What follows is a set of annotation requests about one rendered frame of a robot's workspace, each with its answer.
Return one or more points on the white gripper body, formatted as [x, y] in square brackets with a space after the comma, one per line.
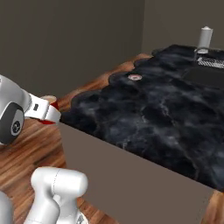
[53, 114]

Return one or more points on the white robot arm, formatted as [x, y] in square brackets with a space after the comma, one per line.
[11, 116]

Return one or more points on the red cup of tea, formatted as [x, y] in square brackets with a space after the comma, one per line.
[49, 98]

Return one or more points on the small round pink-rimmed disc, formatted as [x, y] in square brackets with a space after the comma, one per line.
[135, 77]

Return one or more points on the dark sink basin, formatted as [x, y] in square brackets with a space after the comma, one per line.
[205, 76]

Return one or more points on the white mesh grid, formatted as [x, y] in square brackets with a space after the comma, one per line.
[210, 62]

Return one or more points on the white cylindrical tap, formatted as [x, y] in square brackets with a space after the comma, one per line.
[205, 38]

